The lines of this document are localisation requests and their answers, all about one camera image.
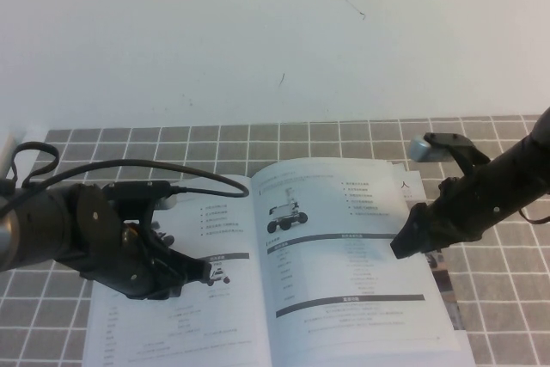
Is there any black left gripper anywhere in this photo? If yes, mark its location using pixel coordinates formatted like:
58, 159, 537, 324
81, 211, 211, 302

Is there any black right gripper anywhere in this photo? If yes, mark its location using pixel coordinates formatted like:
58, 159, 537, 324
390, 164, 510, 260

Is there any white product catalogue book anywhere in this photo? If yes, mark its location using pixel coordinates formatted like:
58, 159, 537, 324
81, 156, 463, 367

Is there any grey checked tablecloth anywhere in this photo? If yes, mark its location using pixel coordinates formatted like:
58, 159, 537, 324
0, 113, 550, 367

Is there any white side panel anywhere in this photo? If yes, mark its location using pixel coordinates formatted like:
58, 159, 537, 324
0, 128, 21, 181

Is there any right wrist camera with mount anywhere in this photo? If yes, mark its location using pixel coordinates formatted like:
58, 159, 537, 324
408, 131, 492, 180

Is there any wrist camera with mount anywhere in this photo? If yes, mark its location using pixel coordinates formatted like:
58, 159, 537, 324
408, 131, 492, 180
101, 180, 178, 222

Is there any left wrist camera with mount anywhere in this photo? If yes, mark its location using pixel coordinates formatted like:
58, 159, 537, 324
101, 180, 178, 222

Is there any black left camera cable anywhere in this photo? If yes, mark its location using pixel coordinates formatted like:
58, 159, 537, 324
0, 141, 251, 217

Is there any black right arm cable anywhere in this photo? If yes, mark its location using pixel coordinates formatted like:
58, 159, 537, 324
515, 205, 550, 227

